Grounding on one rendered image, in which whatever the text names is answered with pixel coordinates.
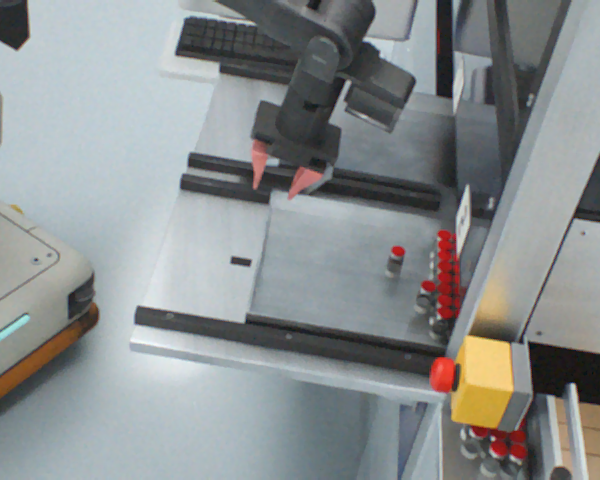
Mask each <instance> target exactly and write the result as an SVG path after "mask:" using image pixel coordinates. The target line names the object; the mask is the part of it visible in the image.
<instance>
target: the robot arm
mask: <svg viewBox="0 0 600 480"><path fill-rule="evenodd" d="M211 1H213V2H215V3H218V4H220V5H222V6H224V7H226V8H228V9H230V10H233V11H235V12H237V13H239V15H240V16H242V17H244V18H245V19H248V20H250V21H251V22H253V23H254V24H256V25H257V26H259V27H260V29H261V30H264V31H265V32H266V34H267V35H268V36H270V37H272V38H274V39H276V40H279V41H281V42H283V44H285V45H287V46H289V47H290V50H289V51H290V52H292V53H295V54H297V55H299V56H300V59H299V61H298V64H297V67H296V69H295V72H294V75H292V78H291V80H290V83H289V85H288V88H287V91H286V94H285V96H284V99H283V102H282V105H281V106H279V105H275V103H272V102H269V101H266V100H260V101H259V103H258V107H257V110H256V113H255V119H254V124H253V127H252V130H251V133H250V138H251V139H252V140H254V141H253V145H252V148H251V157H252V162H253V168H254V173H255V176H254V185H253V189H255V190H256V188H257V186H258V184H259V180H261V177H262V174H263V171H264V169H265V165H266V162H267V159H268V155H269V156H271V157H273V158H277V159H280V160H283V161H286V162H289V163H293V164H296V165H299V166H300V168H299V170H298V172H297V175H296V177H295V179H294V181H293V185H291V188H290V190H289V193H288V198H287V201H291V200H293V198H294V197H295V196H296V195H297V194H298V193H299V192H300V191H301V190H302V189H304V188H306V187H307V186H310V185H312V184H314V182H315V181H317V180H319V179H321V178H322V176H323V174H325V172H326V170H327V162H329V163H330V166H334V164H335V162H336V160H337V158H338V152H339V144H340V135H342V128H340V127H338V126H336V125H333V124H330V123H329V121H330V118H331V115H332V113H333V111H334V109H335V106H336V103H337V101H338V99H339V96H340V94H342V92H343V90H344V86H345V84H346V82H347V80H348V81H351V83H350V85H349V87H348V91H347V93H346V95H345V97H344V100H343V101H344V102H346V103H347V106H346V108H345V112H347V113H349V114H351V115H353V116H355V117H358V118H360V119H362V121H364V122H366V123H368V124H370V125H372V126H375V127H377V128H379V129H381V130H383V131H385V132H387V133H390V134H391V133H392V132H393V131H394V128H395V126H396V124H397V122H399V117H400V115H401V113H402V111H403V109H405V107H406V104H407V103H408V101H409V97H410V95H411V94H412V93H413V88H414V86H415V84H416V78H415V77H414V76H413V75H412V73H410V72H408V71H407V70H405V69H402V68H400V67H398V66H397V65H395V64H393V63H391V62H390V61H387V60H385V59H383V57H381V56H380V53H381V51H380V50H379V49H376V48H374V47H371V46H369V45H367V44H365V42H363V39H364V37H365V35H366V34H367V32H368V30H369V27H370V25H371V23H373V22H374V20H375V17H376V7H375V4H374V2H373V0H211Z"/></svg>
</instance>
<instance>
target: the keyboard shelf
mask: <svg viewBox="0 0 600 480"><path fill-rule="evenodd" d="M219 20H224V21H227V23H228V21H232V22H237V25H238V23H245V24H247V26H248V24H253V25H256V24H254V23H253V22H251V21H250V20H248V19H240V18H233V17H225V16H219V19H218V22H219ZM182 24H183V20H175V21H174V22H173V25H172V28H171V32H170V35H168V38H167V42H166V46H165V49H164V52H163V55H162V59H161V63H160V66H159V74H160V75H161V77H166V78H174V79H181V80H189V81H196V82H204V83H211V84H216V81H217V79H218V76H219V64H220V63H218V62H210V61H203V59H196V58H189V57H181V56H176V55H175V50H176V46H177V42H178V38H179V35H180V32H181V27H182ZM256 27H257V25H256Z"/></svg>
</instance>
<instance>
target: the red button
mask: <svg viewBox="0 0 600 480"><path fill-rule="evenodd" d="M455 378H456V372H455V363H454V360H453V359H447V357H439V359H437V360H435V361H434V363H433V364H432V367H431V371H430V385H431V388H432V390H433V391H434V392H437V393H443V394H448V393H449V391H450V388H451V384H453V382H455Z"/></svg>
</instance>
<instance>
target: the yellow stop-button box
mask: <svg viewBox="0 0 600 480"><path fill-rule="evenodd" d="M455 372H456V378H455V382H453V384H451V388H450V409H452V411H450V415H452V419H453V421H454V422H459V423H464V424H471V425H477V426H484V427H489V428H496V427H498V429H499V430H504V431H509V432H511V431H512V430H514V428H515V426H516V424H517V422H518V420H519V417H520V415H521V412H522V410H523V408H524V406H525V404H526V401H527V399H528V396H530V394H531V386H530V375H528V364H527V353H526V346H525V345H521V344H515V343H511V344H510V345H509V344H508V343H504V341H497V340H491V339H485V338H479V337H473V336H465V337H464V338H463V340H462V345H461V348H460V350H459V353H458V356H457V359H456V362H455Z"/></svg>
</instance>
